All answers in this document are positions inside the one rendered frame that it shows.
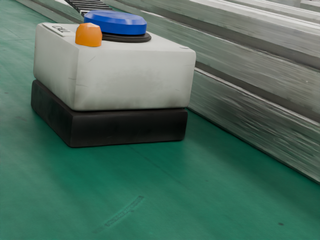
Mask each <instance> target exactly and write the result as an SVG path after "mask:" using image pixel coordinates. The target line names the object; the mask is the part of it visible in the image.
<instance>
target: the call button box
mask: <svg viewBox="0 0 320 240"><path fill-rule="evenodd" d="M78 27H79V25H77V24H59V23H49V22H44V23H40V24H38V25H37V27H36V34H35V49H34V65H33V75H34V77H35V78H36V80H34V81H33V82H32V89H31V107H32V108H33V109H34V110H35V111H36V112H37V113H38V114H39V115H40V116H41V117H42V118H43V119H44V121H45V122H46V123H47V124H48V125H49V126H50V127H51V128H52V129H53V130H54V131H55V132H56V133H57V134H58V135H59V136H60V137H61V138H62V139H63V140H64V141H65V142H66V143H67V144H68V146H70V147H85V146H99V145H113V144H127V143H141V142H155V141H169V140H182V139H184V137H185V131H186V125H187V118H188V112H187V111H186V110H185V107H187V106H188V104H189V101H190V93H191V87H192V80H193V74H194V68H195V61H196V52H195V51H193V50H192V49H189V47H184V46H182V45H179V44H177V43H175V42H173V41H170V40H167V39H165V38H162V37H160V36H158V35H155V34H153V33H150V32H148V31H146V33H145V34H139V35H128V34H115V33H108V32H103V31H102V42H101V46H97V47H92V46H83V45H79V44H76V43H75V36H76V30H77V29H78Z"/></svg>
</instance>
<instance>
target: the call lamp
mask: <svg viewBox="0 0 320 240"><path fill-rule="evenodd" d="M101 42H102V32H101V29H100V26H98V25H95V24H93V23H82V24H80V25H79V27H78V29H77V30H76V36H75V43H76V44H79V45H83V46H92V47H97V46H101Z"/></svg>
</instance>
